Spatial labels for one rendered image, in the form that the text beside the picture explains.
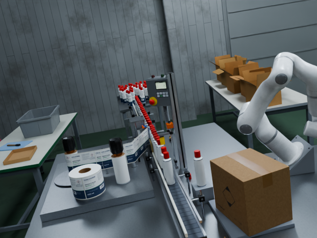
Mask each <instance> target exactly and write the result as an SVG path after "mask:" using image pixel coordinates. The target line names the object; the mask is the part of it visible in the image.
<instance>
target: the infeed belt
mask: <svg viewBox="0 0 317 238"><path fill-rule="evenodd" d="M161 171H162V174H163V176H164V172H163V169H161ZM158 172H159V171H158ZM159 174H160V173H159ZM160 177H161V175H160ZM174 178H175V177H174ZM161 179H162V178H161ZM162 182H163V180H162ZM163 184H164V183H163ZM164 187H165V185H164ZM168 188H169V191H170V193H171V195H172V198H173V200H174V203H175V205H176V207H177V209H178V212H179V214H180V217H181V219H182V221H183V224H184V226H185V229H186V231H187V234H188V237H187V238H202V237H204V235H203V233H202V231H201V229H200V227H199V225H198V223H197V221H196V219H195V217H194V215H193V213H192V211H191V209H190V207H189V205H188V203H187V201H186V199H185V197H184V195H183V193H182V191H181V189H180V187H179V185H178V183H177V181H176V179H175V184H174V185H172V186H168ZM165 189H166V188H165ZM166 192H167V190H166ZM167 195H168V193H167ZM168 196H169V195H168ZM169 199H170V198H169ZM170 202H171V200H170ZM171 205H172V203H171ZM172 207H173V205H172ZM173 209H174V208H173ZM174 212H175V210H174ZM175 214H176V213H175ZM176 217H177V215H176ZM177 220H178V218H177ZM178 222H179V220H178ZM179 225H180V223H179ZM180 227H181V225H180ZM181 230H182V227H181ZM182 232H183V230H182ZM183 235H184V232H183ZM184 238H186V237H185V235H184Z"/></svg>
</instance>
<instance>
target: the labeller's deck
mask: <svg viewBox="0 0 317 238"><path fill-rule="evenodd" d="M140 160H141V161H140V162H138V160H137V161H136V163H137V167H135V168H132V167H131V163H129V164H127V167H128V172H129V177H130V182H129V183H127V184H124V185H118V184H117V181H116V177H115V172H114V168H109V169H108V172H109V174H106V169H104V170H102V174H103V178H104V183H105V187H106V189H105V191H104V192H103V193H102V194H101V195H99V196H97V197H94V198H91V199H86V200H79V199H76V198H75V197H74V194H73V190H72V187H71V186H67V187H62V186H58V185H56V184H55V183H54V179H55V178H56V177H57V176H58V175H59V174H61V173H62V172H64V171H67V170H68V167H67V163H66V162H65V163H60V164H57V167H56V170H55V173H54V176H53V179H52V181H51V184H50V188H49V190H48V193H47V196H46V198H45V201H44V204H43V207H42V210H41V213H40V218H41V221H42V222H45V221H51V220H55V219H59V218H64V217H68V216H72V215H76V214H81V213H86V212H91V211H95V210H99V209H103V208H108V207H112V206H116V205H121V204H126V203H130V202H135V201H139V200H143V199H148V198H152V197H155V195H154V190H153V186H152V183H151V180H150V177H149V174H148V171H147V168H146V164H145V161H144V158H143V155H141V156H140Z"/></svg>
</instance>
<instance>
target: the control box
mask: <svg viewBox="0 0 317 238"><path fill-rule="evenodd" d="M155 81H166V82H167V89H161V90H156V86H155ZM146 85H147V91H148V96H149V100H151V99H153V100H154V101H155V103H154V104H153V105H150V106H151V107H159V106H171V99H170V93H169V87H168V80H167V77H166V76H165V77H164V78H161V76H156V77H155V78H153V79H152V78H151V77H150V78H148V79H146ZM165 91H168V94H169V97H161V98H157V94H156V92H165Z"/></svg>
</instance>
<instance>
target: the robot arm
mask: <svg viewBox="0 0 317 238"><path fill-rule="evenodd" d="M292 74H294V75H295V76H296V77H297V78H298V79H300V80H301V81H302V82H304V83H305V84H306V90H307V102H308V111H309V113H310V115H311V116H312V122H311V121H307V123H306V125H305V127H304V130H303V134H304V135H306V136H310V137H313V138H317V66H314V65H312V64H309V63H307V62H305V61H304V60H302V59H301V58H300V57H298V56H297V55H295V54H293V53H289V52H281V53H279V54H278V55H277V56H276V57H275V59H274V63H273V68H272V71H271V73H270V75H269V77H268V78H267V79H266V80H265V81H263V82H262V83H261V85H260V86H259V88H258V89H257V91H256V92H255V94H254V96H253V98H252V99H251V101H250V102H246V103H245V104H244V105H243V106H242V107H241V110H240V113H239V117H238V120H237V128H238V130H239V131H240V132H241V133H242V134H245V135H249V134H252V133H255V135H256V137H257V139H258V140H259V141H260V142H261V143H262V144H263V145H265V146H266V147H267V148H268V149H269V150H271V151H272V152H273V153H274V154H275V155H276V156H278V161H279V162H281V163H283V164H285V165H287V166H291V165H293V164H294V163H295V162H296V161H297V160H298V159H299V158H300V157H301V155H302V153H303V150H304V146H303V144H302V143H300V142H294V143H292V142H291V141H290V140H288V139H287V138H286V137H285V136H284V135H283V134H281V133H280V132H279V131H278V130H277V129H276V128H275V127H273V126H272V125H271V124H270V122H269V120H268V118H267V116H266V114H265V112H266V110H267V108H268V106H269V104H270V103H271V101H272V100H273V98H274V97H275V95H276V94H277V93H278V92H279V91H280V90H282V89H284V88H285V87H286V86H287V85H288V83H289V82H290V80H291V78H292Z"/></svg>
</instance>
